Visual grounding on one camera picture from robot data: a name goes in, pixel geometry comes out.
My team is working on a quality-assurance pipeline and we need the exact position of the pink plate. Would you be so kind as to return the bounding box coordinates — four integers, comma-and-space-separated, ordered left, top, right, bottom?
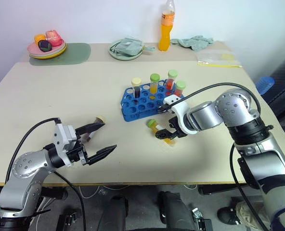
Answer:
26, 40, 66, 55

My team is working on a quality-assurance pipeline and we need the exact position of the orange toy food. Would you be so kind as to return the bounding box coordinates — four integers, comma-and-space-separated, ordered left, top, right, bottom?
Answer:
34, 34, 47, 46

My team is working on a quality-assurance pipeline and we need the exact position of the green-capped orange liquid tube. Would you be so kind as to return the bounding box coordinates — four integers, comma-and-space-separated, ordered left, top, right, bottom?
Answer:
173, 80, 187, 97

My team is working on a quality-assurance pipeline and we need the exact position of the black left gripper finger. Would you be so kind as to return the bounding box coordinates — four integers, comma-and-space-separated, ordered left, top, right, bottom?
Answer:
88, 144, 117, 166
75, 122, 106, 137

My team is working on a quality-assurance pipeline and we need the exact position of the green-capped red liquid tube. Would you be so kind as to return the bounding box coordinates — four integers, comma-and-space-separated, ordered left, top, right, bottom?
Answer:
166, 69, 179, 91

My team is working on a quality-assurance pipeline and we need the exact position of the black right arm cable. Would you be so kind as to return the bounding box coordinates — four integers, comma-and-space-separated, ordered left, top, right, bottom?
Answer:
157, 82, 270, 231

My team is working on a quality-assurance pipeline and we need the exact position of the cream-capped dark liquid tube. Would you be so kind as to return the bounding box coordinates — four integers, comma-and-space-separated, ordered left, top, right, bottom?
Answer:
131, 77, 143, 99
84, 115, 106, 141

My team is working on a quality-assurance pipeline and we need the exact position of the pink toy food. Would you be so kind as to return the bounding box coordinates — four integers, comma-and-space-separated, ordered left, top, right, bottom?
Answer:
45, 29, 63, 47

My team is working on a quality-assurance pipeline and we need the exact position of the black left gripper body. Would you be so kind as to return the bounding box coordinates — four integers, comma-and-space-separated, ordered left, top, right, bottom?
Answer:
66, 134, 91, 167

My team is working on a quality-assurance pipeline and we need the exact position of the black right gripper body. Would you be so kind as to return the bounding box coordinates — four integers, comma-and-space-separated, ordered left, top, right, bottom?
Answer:
167, 115, 189, 141

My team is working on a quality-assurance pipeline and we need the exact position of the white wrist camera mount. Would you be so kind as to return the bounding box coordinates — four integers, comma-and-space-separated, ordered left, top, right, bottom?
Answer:
52, 123, 78, 167
163, 95, 199, 136

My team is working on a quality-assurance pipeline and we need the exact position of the green placemat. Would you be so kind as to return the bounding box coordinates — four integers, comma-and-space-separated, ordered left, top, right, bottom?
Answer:
28, 42, 92, 66

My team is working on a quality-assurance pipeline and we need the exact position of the blue ribbed plastic container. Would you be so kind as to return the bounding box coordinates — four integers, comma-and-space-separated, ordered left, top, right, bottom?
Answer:
255, 76, 276, 96

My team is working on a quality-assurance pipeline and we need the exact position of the grey-green crumpled cloth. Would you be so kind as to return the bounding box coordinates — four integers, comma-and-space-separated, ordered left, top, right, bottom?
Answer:
169, 35, 215, 51

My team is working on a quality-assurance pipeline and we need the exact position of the black chair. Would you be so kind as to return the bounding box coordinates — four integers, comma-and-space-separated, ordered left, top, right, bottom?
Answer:
259, 47, 285, 137

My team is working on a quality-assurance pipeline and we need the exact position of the stack of pastel plates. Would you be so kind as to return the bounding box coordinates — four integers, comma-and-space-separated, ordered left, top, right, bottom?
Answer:
29, 42, 68, 58

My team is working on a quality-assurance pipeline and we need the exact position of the blue test tube rack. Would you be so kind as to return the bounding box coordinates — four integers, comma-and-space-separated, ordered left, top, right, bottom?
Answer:
119, 83, 185, 122

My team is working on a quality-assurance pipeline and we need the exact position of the green-capped yellow liquid tube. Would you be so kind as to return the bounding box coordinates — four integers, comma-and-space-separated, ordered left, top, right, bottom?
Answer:
149, 73, 161, 95
146, 118, 177, 146

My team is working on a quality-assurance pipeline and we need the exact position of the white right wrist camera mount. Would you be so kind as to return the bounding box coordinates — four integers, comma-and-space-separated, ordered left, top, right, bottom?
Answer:
163, 95, 199, 136

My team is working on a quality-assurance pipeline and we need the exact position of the dark shoe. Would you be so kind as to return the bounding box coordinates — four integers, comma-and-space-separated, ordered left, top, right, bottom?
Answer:
216, 201, 266, 229

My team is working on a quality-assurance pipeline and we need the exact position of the yellow plastic strip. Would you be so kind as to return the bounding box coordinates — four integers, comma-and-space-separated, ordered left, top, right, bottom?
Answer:
197, 61, 243, 69

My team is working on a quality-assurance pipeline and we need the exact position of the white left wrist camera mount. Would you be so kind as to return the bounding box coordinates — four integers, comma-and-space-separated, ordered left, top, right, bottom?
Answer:
52, 123, 78, 167

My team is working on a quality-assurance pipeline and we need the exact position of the dark rounded shape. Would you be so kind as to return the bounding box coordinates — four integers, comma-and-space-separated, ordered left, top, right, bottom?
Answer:
95, 194, 130, 231
157, 191, 199, 231

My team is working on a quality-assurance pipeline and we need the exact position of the dark purple toy ball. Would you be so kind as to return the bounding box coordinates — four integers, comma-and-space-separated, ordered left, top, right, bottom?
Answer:
37, 39, 53, 52

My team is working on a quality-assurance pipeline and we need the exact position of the orange soda bottle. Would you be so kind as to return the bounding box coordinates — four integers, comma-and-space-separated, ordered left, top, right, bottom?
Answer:
157, 0, 177, 52

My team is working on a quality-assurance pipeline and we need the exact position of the grey-green folded cloth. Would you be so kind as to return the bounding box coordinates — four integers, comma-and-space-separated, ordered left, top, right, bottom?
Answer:
112, 37, 156, 57

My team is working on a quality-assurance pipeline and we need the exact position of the white cable under table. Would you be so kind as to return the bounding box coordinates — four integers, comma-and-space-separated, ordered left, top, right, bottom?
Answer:
78, 184, 131, 199

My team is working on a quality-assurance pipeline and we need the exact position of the pale green plate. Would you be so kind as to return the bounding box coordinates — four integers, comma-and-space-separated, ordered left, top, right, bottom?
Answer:
108, 39, 143, 61

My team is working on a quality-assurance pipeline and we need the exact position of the clear plastic bag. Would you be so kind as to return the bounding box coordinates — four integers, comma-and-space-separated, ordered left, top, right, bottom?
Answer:
196, 51, 236, 63

